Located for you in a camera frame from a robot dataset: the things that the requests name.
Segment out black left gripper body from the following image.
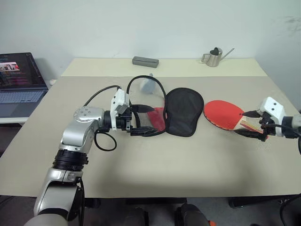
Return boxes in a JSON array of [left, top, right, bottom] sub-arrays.
[[116, 104, 142, 137]]

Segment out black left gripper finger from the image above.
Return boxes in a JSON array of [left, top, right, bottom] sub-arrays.
[[135, 105, 155, 113], [130, 126, 163, 138]]

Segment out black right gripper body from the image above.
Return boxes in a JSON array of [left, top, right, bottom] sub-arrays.
[[258, 111, 277, 142]]

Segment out red table tennis paddle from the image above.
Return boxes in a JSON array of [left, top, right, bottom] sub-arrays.
[[203, 100, 270, 141]]

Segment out red black paddle case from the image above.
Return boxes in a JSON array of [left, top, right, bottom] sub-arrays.
[[126, 75, 205, 138]]

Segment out grey rectangular box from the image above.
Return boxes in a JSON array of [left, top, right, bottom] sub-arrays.
[[132, 56, 159, 69]]

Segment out silver metal watering can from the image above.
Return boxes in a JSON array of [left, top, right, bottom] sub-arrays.
[[200, 47, 235, 68]]

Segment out dark rounded shape orange spot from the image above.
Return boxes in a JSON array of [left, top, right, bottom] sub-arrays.
[[174, 203, 210, 226]]

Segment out open laptop computer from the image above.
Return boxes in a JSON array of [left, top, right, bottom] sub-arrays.
[[0, 52, 49, 118]]

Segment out white side table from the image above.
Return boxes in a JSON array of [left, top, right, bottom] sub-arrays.
[[0, 116, 29, 124]]

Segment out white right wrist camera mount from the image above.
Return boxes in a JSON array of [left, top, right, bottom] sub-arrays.
[[259, 97, 286, 137]]

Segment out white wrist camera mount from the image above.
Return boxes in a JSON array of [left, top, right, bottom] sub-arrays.
[[110, 89, 131, 131], [259, 97, 286, 137]]

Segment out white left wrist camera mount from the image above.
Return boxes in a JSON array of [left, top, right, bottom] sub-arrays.
[[110, 89, 131, 131]]

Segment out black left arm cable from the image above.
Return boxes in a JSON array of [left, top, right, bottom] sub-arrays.
[[83, 85, 123, 152]]

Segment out black table frame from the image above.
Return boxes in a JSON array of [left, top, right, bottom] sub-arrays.
[[84, 194, 301, 210]]

